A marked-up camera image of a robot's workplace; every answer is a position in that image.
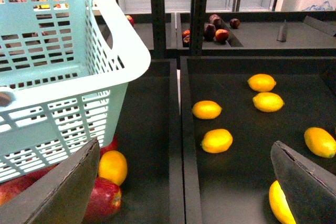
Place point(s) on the red nectarine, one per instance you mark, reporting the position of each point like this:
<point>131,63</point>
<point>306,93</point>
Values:
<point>221,35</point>

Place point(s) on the black lemon tray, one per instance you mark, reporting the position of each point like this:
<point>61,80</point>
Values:
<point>232,186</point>

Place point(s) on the red apple front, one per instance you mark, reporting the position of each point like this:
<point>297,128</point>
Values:
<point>105,201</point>

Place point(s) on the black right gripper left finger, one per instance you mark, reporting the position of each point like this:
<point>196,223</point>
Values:
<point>62,195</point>

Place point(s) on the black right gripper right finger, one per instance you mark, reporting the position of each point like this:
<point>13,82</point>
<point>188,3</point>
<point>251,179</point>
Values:
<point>309,189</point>

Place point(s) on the yellow lemon by apples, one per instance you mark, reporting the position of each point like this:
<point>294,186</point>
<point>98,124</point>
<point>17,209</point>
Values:
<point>113,167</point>

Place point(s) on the light blue plastic basket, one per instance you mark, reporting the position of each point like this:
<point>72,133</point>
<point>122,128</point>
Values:
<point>65,65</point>

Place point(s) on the red apple under basket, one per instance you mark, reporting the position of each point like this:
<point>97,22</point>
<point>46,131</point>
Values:
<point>14,187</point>

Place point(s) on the dark plum group fruit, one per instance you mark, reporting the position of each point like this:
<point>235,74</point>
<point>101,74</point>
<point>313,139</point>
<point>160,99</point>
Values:
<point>214,23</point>

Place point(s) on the yellow lemon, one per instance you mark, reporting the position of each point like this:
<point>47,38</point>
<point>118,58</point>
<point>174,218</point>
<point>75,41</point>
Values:
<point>217,141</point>
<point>268,102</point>
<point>279,205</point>
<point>320,142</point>
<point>206,110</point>
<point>261,82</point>
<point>113,167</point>

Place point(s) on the black apple tray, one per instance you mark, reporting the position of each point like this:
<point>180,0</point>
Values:
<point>149,136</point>

